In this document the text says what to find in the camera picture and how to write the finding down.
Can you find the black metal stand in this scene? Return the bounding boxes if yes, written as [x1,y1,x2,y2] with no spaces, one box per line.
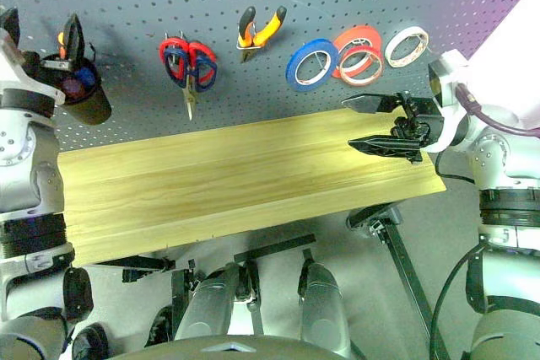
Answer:
[346,203,451,360]

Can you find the grey rounded robot leg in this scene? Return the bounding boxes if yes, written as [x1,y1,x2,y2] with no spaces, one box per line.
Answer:
[298,261,354,357]
[176,262,254,340]

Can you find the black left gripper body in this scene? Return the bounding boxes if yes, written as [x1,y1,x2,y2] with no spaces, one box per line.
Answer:
[19,51,72,83]

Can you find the blue tape roll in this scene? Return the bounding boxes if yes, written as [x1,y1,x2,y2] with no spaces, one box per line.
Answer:
[285,38,341,93]

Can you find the blue black scissors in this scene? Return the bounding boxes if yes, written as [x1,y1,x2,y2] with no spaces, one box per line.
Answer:
[163,47,219,121]

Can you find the solid red tape roll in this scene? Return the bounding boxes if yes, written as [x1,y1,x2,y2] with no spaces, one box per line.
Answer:
[332,24,384,79]

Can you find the black metal post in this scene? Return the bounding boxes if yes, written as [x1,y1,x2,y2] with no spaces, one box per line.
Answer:
[170,269,193,338]

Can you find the clear red tape roll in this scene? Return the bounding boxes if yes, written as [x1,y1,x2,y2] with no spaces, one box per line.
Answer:
[338,44,385,85]

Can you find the blue handled screwdriver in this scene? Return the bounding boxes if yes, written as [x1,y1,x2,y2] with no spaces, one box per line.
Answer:
[75,65,98,87]

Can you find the black metal crossbar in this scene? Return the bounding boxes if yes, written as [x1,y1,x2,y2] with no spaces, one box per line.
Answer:
[234,233,316,265]

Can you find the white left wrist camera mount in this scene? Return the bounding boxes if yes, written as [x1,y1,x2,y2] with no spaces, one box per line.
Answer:
[0,26,68,106]

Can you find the black shoe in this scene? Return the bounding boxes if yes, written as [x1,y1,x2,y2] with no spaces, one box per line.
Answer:
[145,307,174,348]
[71,324,111,360]

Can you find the orange black pliers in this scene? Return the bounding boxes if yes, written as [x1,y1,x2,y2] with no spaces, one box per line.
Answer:
[235,5,288,64]

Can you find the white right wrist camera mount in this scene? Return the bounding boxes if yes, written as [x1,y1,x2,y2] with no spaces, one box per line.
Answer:
[427,50,472,154]

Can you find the black metal bracket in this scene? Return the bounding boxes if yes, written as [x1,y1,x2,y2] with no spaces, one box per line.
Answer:
[121,255,176,284]

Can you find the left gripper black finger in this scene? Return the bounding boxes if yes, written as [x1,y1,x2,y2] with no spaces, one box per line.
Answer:
[0,8,21,40]
[62,13,85,70]

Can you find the white tape roll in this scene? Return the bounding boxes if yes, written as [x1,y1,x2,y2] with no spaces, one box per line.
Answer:
[383,26,430,69]

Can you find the dark rounded robot torso edge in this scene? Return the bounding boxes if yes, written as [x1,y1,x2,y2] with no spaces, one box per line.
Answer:
[109,334,351,360]

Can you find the silver wire hook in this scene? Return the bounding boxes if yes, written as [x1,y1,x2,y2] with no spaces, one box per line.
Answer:
[235,22,259,49]

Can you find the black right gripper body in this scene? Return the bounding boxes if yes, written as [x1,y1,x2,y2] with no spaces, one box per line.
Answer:
[390,90,444,153]

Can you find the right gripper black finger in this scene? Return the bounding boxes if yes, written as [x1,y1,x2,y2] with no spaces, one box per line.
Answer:
[348,134,423,163]
[340,93,406,116]

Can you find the red handled screwdriver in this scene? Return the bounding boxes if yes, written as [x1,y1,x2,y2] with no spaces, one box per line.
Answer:
[61,75,85,98]

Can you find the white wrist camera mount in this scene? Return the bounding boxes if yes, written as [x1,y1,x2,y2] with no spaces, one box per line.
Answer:
[427,50,472,154]
[0,26,68,106]

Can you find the black plastic cup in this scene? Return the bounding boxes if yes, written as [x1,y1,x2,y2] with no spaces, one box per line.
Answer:
[40,52,113,126]

